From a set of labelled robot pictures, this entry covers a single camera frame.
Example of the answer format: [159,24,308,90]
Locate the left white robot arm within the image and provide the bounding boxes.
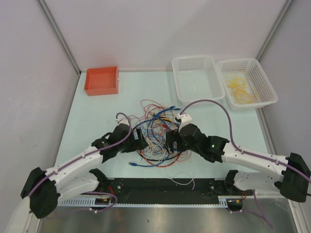
[5,122,148,233]

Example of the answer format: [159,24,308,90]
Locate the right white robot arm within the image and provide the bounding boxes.
[164,124,311,202]

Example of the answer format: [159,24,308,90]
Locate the left white plastic basket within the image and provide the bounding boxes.
[172,55,225,106]

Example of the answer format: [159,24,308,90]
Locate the white plastic basket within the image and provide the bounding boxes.
[216,58,278,111]
[172,55,225,106]

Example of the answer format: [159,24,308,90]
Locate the orange plastic box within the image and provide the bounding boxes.
[84,67,119,96]

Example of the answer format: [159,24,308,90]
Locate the right white plastic basket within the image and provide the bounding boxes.
[216,58,278,111]

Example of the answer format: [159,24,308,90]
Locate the black cable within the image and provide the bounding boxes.
[132,117,188,162]

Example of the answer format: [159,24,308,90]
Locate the blue ethernet cable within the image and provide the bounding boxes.
[143,105,183,152]
[128,161,171,168]

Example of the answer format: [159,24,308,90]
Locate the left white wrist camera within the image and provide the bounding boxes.
[115,117,129,125]

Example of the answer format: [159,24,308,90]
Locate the orange thin wire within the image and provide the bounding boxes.
[140,116,190,158]

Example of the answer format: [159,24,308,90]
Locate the red thin wire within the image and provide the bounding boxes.
[128,98,192,168]

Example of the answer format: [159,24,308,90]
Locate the loose white wire near base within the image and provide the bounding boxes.
[165,167,195,190]

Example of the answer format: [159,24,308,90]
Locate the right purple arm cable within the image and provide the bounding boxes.
[179,99,311,185]

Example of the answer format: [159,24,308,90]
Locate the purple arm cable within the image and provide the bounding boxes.
[24,112,133,200]
[179,99,311,185]

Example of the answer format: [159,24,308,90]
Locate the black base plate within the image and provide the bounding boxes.
[95,178,253,205]

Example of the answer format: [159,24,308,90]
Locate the yellow wires in basket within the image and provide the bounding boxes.
[232,88,259,105]

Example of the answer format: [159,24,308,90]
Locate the white slotted cable duct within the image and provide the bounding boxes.
[58,196,114,207]

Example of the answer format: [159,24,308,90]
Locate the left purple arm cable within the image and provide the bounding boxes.
[24,112,133,200]

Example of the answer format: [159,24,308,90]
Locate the right aluminium corner post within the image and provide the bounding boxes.
[255,0,296,62]

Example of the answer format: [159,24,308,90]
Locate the aluminium corner post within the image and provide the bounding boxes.
[255,0,296,62]
[35,0,81,77]

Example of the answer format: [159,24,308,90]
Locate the left aluminium corner post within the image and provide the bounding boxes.
[35,0,81,77]

